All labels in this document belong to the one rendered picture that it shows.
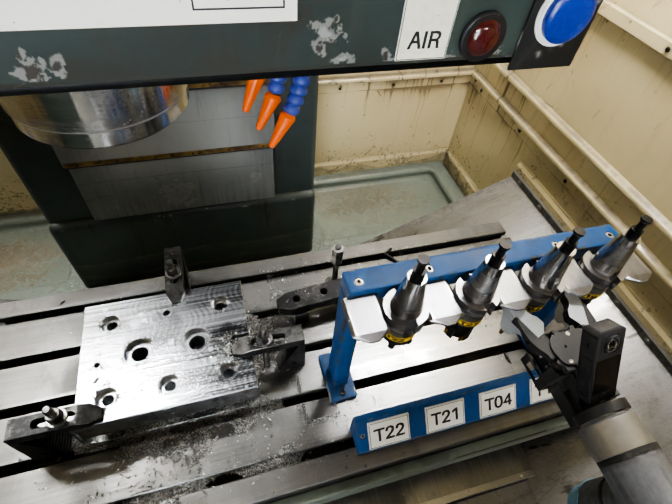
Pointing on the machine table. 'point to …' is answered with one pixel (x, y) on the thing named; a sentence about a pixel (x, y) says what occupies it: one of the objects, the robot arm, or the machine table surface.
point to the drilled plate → (248, 387)
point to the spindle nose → (96, 115)
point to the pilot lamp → (484, 38)
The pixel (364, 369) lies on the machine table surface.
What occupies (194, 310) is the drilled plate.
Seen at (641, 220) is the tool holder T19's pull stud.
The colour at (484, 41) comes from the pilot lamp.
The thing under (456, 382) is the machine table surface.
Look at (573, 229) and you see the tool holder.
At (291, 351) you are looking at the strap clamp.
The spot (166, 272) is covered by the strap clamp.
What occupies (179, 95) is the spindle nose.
